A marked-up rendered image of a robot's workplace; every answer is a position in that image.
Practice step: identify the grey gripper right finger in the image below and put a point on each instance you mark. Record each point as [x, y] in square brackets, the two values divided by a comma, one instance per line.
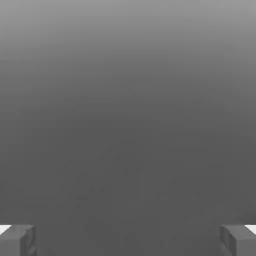
[242, 243]

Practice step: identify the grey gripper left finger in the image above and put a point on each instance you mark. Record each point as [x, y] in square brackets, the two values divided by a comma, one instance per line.
[14, 242]

